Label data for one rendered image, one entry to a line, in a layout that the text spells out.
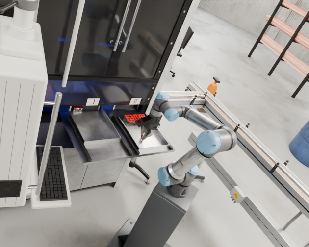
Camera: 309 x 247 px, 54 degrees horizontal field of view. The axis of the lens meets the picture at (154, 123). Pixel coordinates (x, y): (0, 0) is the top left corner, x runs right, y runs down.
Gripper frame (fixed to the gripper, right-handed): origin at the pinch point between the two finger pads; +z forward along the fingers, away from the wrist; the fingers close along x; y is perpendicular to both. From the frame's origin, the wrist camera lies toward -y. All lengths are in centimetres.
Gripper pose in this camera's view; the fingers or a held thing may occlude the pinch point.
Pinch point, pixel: (141, 136)
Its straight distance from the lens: 202.4
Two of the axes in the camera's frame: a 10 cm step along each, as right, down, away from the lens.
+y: 8.0, -0.5, 6.0
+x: -4.8, -6.4, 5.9
